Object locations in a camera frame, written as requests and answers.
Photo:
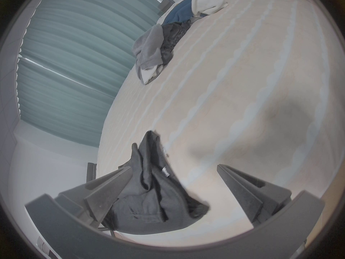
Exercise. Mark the white printed pillow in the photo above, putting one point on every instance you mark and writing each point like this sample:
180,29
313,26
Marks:
161,19

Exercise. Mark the bed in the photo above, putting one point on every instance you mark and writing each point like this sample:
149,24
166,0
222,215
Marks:
242,90

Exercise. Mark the pile of clothes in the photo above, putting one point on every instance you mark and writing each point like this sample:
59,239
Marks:
153,47

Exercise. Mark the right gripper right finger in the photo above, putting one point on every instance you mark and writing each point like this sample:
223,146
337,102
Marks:
242,195

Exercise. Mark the black T-shirt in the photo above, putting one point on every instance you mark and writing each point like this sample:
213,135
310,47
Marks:
151,198

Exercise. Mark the grey bedside table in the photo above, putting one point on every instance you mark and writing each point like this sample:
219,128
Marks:
165,4

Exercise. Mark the blue-green curtain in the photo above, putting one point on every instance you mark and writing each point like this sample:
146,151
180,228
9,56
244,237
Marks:
67,104
94,36

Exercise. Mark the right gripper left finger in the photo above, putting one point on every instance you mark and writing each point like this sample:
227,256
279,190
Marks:
107,190

